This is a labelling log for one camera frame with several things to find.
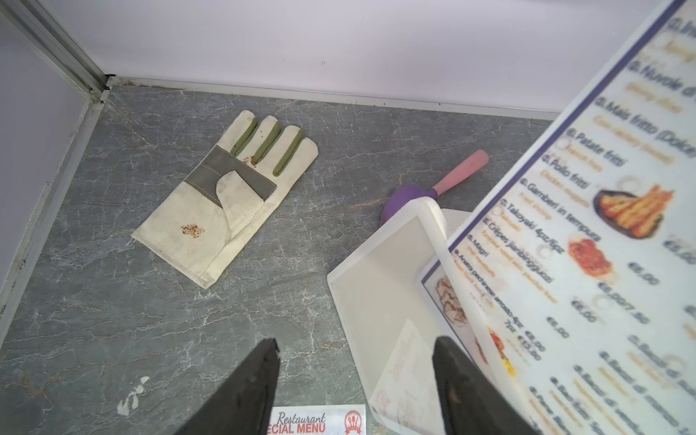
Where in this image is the purple pink spoon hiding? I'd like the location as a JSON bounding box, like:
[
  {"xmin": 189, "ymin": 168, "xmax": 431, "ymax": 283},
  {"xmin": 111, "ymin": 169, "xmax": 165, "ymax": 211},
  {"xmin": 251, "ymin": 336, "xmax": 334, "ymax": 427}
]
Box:
[{"xmin": 380, "ymin": 150, "xmax": 489, "ymax": 225}]

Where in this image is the yellow header menu sheet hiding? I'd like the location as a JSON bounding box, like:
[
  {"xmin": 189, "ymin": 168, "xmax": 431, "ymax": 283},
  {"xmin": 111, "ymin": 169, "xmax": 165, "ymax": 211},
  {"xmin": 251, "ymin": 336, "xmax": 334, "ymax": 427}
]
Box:
[{"xmin": 418, "ymin": 1, "xmax": 695, "ymax": 434}]

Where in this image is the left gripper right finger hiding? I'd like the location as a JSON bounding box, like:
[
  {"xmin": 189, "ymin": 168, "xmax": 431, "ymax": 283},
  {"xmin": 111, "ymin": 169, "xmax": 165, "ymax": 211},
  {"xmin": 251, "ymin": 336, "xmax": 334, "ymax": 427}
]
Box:
[{"xmin": 432, "ymin": 336, "xmax": 535, "ymax": 435}]

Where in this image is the red special menu sheet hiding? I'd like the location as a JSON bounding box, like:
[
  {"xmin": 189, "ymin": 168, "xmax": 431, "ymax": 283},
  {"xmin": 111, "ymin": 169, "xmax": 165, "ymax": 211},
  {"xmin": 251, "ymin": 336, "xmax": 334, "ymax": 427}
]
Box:
[{"xmin": 266, "ymin": 404, "xmax": 368, "ymax": 435}]

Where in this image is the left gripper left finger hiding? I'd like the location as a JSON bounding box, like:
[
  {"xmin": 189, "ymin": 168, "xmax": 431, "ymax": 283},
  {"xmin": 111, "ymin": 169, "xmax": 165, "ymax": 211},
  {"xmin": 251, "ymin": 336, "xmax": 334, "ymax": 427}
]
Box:
[{"xmin": 176, "ymin": 338, "xmax": 281, "ymax": 435}]

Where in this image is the white menu holder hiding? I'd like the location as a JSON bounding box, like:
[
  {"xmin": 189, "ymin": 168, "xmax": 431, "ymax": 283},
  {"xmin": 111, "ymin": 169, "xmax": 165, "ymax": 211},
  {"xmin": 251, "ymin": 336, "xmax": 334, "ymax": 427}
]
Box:
[{"xmin": 327, "ymin": 196, "xmax": 523, "ymax": 435}]

